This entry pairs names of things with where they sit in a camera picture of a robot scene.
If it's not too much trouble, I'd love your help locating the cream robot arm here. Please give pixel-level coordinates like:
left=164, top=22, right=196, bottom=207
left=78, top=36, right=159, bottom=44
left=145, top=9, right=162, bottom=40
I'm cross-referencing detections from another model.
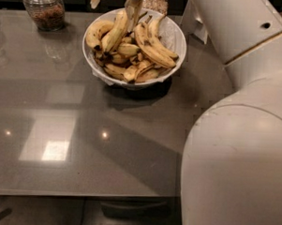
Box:
left=180, top=0, right=282, bottom=225

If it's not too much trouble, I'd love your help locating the rear right banana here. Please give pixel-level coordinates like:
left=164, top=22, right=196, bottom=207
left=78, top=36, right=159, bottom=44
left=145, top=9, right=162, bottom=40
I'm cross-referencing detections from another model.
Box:
left=148, top=15, right=178, bottom=60

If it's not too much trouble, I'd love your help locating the large left banana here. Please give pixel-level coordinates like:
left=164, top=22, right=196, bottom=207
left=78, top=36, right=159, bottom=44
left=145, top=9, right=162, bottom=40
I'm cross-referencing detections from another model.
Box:
left=102, top=10, right=128, bottom=53

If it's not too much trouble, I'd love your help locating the curved far-left banana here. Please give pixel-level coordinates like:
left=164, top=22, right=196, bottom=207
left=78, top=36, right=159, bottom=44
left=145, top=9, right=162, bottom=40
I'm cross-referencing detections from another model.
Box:
left=85, top=20, right=114, bottom=51

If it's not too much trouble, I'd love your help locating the small centre banana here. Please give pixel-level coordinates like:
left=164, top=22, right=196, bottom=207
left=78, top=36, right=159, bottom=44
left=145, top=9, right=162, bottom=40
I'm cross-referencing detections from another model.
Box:
left=117, top=42, right=140, bottom=57

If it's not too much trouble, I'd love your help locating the white bowl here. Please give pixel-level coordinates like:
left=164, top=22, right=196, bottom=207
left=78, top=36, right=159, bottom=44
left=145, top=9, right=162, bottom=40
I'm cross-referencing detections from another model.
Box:
left=82, top=17, right=187, bottom=90

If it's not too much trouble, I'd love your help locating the front left bottom banana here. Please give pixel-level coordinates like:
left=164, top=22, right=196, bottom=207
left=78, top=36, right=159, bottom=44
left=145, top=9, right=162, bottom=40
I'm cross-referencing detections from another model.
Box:
left=104, top=63, right=126, bottom=81

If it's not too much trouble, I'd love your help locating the centre glass jar with cereal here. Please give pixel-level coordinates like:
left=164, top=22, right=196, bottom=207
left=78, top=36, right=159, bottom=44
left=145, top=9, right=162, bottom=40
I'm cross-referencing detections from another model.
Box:
left=142, top=0, right=169, bottom=14

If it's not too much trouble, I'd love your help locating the left glass jar with granola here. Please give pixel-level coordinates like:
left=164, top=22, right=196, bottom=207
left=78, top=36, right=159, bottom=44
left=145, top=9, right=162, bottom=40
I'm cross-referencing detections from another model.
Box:
left=22, top=0, right=65, bottom=31

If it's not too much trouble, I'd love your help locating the white folded card stand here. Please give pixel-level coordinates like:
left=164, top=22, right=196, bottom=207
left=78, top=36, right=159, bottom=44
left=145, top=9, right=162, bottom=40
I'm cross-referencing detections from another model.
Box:
left=180, top=0, right=208, bottom=44

